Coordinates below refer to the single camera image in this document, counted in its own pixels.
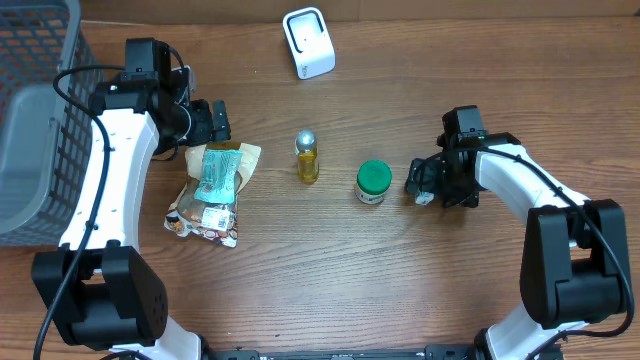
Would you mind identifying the teal white tissue pack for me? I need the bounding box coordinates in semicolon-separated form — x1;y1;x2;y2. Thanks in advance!
415;192;435;206

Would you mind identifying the brown snack pouch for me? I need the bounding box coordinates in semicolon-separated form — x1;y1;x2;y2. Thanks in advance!
164;141;262;248

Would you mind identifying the green lid white jar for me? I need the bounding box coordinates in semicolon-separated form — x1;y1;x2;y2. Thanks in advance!
354;160;392;205

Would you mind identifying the yellow oil bottle silver cap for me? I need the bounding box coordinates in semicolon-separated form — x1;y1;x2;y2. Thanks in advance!
295;129;319;184

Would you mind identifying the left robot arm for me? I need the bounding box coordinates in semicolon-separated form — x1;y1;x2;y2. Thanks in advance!
31;38;231;359

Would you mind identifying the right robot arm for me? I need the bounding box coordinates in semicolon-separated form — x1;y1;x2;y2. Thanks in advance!
405;105;635;360

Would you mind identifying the white barcode scanner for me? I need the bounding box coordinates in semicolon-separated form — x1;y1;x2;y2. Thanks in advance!
282;7;336;80

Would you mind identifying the grey plastic mesh basket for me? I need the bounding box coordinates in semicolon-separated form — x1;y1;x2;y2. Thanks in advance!
1;0;104;247

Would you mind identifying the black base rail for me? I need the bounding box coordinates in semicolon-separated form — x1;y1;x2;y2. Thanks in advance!
202;344;486;360

